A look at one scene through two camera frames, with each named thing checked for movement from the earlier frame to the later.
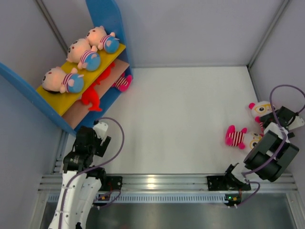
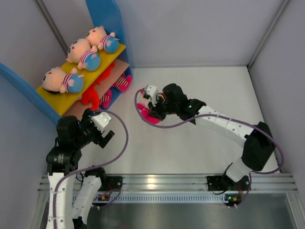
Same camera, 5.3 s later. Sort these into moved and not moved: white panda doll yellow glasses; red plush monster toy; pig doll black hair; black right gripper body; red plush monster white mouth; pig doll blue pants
Moved: black right gripper body
Not moved: red plush monster toy; white panda doll yellow glasses; red plush monster white mouth; pig doll blue pants; pig doll black hair
